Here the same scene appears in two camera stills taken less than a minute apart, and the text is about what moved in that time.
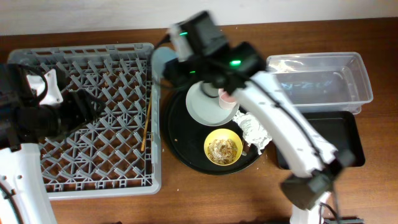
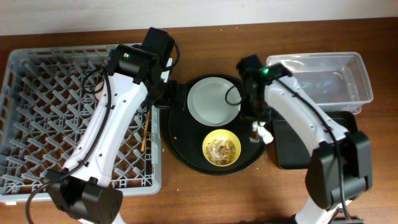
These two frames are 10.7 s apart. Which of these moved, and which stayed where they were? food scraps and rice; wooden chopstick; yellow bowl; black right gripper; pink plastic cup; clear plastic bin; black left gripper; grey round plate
Moved: black left gripper; black right gripper; pink plastic cup
Stayed: wooden chopstick; grey round plate; food scraps and rice; clear plastic bin; yellow bowl
